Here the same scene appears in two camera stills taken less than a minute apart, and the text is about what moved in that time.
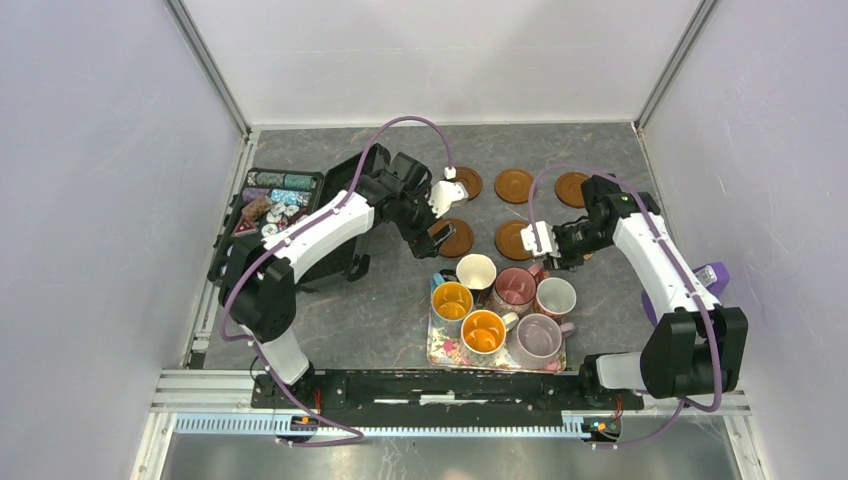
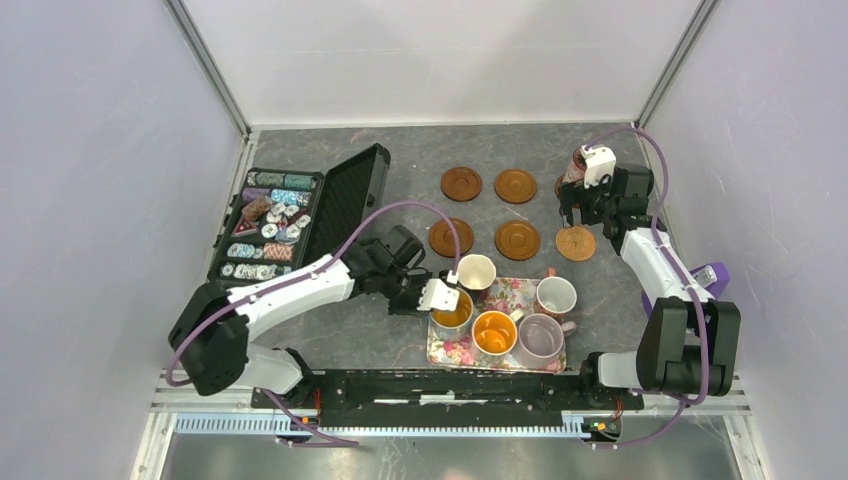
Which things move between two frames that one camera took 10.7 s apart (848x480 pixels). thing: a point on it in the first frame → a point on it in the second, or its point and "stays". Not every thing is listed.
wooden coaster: x=513 y=186 stays
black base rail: x=385 y=398 stays
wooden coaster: x=509 y=240 stays
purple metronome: x=713 y=276 stays
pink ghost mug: x=515 y=288 → x=577 y=170
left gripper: x=419 y=240 → x=412 y=305
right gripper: x=566 y=262 → x=577 y=193
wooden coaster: x=470 y=180 stays
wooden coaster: x=460 y=243 stays
